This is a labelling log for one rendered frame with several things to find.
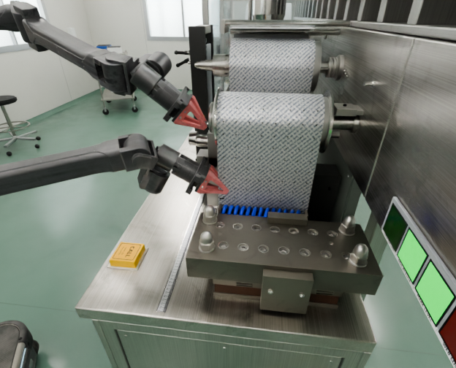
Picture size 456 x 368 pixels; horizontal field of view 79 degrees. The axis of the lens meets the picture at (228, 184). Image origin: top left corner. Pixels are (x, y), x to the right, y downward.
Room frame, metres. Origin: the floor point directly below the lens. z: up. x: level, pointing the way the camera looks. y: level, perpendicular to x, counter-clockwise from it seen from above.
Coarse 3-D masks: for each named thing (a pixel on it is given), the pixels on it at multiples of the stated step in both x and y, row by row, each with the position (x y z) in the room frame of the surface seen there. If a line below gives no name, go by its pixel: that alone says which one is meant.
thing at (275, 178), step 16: (224, 160) 0.60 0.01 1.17; (240, 160) 0.60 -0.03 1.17; (256, 160) 0.59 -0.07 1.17; (272, 160) 0.59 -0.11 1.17; (288, 160) 0.59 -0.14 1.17; (304, 160) 0.58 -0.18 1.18; (224, 176) 0.60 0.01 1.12; (240, 176) 0.60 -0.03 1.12; (256, 176) 0.59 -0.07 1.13; (272, 176) 0.59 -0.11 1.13; (288, 176) 0.59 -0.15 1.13; (304, 176) 0.58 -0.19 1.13; (240, 192) 0.60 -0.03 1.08; (256, 192) 0.59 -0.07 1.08; (272, 192) 0.59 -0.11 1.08; (288, 192) 0.58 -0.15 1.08; (304, 192) 0.58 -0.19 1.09; (240, 208) 0.60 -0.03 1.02; (272, 208) 0.59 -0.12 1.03; (288, 208) 0.58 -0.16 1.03; (304, 208) 0.58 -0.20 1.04
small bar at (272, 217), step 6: (270, 216) 0.53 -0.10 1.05; (276, 216) 0.53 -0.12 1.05; (282, 216) 0.53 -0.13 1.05; (288, 216) 0.53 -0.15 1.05; (294, 216) 0.53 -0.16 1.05; (300, 216) 0.53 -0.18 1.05; (306, 216) 0.53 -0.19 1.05; (270, 222) 0.53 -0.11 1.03; (276, 222) 0.53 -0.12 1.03; (282, 222) 0.53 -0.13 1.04; (288, 222) 0.52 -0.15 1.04; (294, 222) 0.52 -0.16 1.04; (300, 222) 0.52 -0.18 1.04; (306, 222) 0.52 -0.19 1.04
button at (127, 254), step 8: (120, 248) 0.55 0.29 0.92; (128, 248) 0.55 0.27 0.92; (136, 248) 0.55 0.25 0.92; (144, 248) 0.56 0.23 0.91; (112, 256) 0.52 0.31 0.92; (120, 256) 0.52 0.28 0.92; (128, 256) 0.52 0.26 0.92; (136, 256) 0.52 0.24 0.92; (112, 264) 0.51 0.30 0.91; (120, 264) 0.50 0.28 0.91; (128, 264) 0.50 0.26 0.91; (136, 264) 0.51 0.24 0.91
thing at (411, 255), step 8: (408, 232) 0.30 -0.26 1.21; (408, 240) 0.29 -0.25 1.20; (416, 240) 0.28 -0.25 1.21; (400, 248) 0.30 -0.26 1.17; (408, 248) 0.28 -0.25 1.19; (416, 248) 0.27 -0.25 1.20; (400, 256) 0.29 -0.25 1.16; (408, 256) 0.28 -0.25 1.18; (416, 256) 0.26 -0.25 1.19; (424, 256) 0.25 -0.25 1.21; (408, 264) 0.27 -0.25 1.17; (416, 264) 0.26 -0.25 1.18; (408, 272) 0.26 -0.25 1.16; (416, 272) 0.25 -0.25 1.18
